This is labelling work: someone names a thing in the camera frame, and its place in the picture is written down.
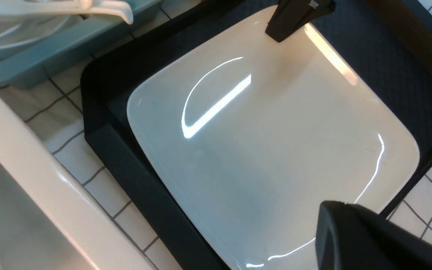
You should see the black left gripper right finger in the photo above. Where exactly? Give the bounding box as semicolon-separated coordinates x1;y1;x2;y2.
315;201;432;270

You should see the white square rice plate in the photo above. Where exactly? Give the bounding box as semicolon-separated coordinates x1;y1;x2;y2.
127;5;420;270

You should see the pile of white spoons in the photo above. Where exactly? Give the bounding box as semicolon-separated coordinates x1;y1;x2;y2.
0;0;134;60

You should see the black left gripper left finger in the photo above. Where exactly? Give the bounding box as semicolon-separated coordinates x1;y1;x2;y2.
265;0;336;43

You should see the blue plastic spoon bin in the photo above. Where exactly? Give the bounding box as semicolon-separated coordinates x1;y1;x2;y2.
0;0;160;89

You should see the black serving tray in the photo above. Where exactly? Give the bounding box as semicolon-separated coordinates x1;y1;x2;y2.
81;0;432;270

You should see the brown plastic chopstick bin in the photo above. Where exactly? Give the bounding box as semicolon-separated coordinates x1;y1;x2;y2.
365;0;432;92

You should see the large white plastic bin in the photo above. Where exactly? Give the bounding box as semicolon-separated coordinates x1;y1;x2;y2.
0;98;154;270

